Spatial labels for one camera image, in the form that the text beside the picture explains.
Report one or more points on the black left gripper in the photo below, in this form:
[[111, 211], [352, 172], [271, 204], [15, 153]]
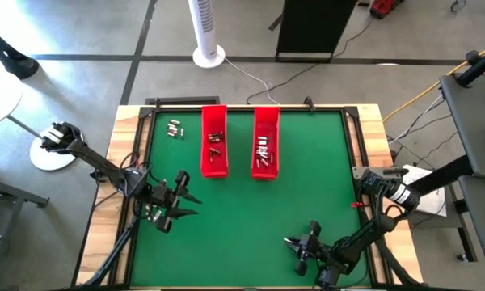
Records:
[[167, 198]]

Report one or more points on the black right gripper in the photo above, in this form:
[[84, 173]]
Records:
[[309, 248]]

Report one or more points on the red plastic bin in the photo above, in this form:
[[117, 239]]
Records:
[[266, 119], [215, 119]]

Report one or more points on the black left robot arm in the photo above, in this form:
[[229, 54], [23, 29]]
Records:
[[97, 159]]

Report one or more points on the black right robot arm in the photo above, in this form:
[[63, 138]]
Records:
[[363, 236]]

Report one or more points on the green table mat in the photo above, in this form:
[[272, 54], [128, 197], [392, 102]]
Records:
[[246, 226]]

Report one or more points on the black diagonal strut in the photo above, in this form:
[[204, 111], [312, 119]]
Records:
[[113, 254], [396, 266]]

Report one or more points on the black floor plate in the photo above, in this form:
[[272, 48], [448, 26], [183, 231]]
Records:
[[186, 100]]

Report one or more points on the black clamp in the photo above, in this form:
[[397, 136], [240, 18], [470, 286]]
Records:
[[309, 103], [157, 103]]

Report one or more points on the white box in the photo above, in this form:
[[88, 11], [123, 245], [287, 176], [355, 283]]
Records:
[[432, 202]]

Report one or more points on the black desk crossbar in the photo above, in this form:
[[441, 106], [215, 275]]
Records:
[[444, 175]]

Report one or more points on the white tower fan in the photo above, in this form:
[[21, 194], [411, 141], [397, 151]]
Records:
[[205, 24]]

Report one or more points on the black partition panel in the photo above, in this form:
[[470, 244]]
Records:
[[311, 28]]

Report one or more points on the grey desk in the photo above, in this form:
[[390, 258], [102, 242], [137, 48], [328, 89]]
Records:
[[477, 121]]

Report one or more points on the black chair leg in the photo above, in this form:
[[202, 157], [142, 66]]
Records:
[[12, 60]]

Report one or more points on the red and black device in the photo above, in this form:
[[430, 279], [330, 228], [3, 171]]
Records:
[[384, 7]]

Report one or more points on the grey metal table frame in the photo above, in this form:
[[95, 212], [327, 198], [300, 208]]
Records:
[[20, 195]]

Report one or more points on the white round pedestal table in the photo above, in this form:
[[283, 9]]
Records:
[[0, 97]]

